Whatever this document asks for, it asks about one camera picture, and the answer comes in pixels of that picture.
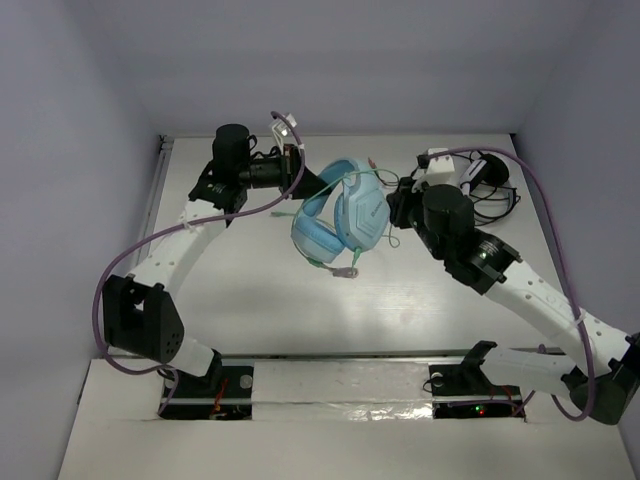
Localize black headphone cable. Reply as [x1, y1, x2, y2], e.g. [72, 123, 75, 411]
[367, 149, 519, 229]

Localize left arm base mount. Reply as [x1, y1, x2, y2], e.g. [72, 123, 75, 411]
[159, 351, 254, 421]

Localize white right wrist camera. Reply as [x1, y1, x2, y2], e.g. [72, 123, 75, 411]
[413, 148, 455, 191]

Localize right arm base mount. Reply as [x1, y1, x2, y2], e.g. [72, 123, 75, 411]
[422, 341, 524, 420]

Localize light blue headphones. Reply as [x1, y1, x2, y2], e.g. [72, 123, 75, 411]
[291, 158, 390, 264]

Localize aluminium side rail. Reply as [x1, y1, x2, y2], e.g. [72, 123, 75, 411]
[113, 135, 175, 274]

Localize white front cover panel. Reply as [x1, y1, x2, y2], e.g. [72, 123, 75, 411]
[251, 360, 433, 422]

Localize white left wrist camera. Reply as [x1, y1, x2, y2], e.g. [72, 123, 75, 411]
[270, 113, 297, 149]

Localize white black headphones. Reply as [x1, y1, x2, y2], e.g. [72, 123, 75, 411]
[458, 151, 521, 226]

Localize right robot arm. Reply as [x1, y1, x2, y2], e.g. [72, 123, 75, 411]
[387, 177, 639, 425]

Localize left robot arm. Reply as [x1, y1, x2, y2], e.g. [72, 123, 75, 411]
[91, 112, 327, 394]

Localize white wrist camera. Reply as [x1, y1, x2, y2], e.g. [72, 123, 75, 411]
[270, 113, 297, 149]
[413, 148, 455, 191]

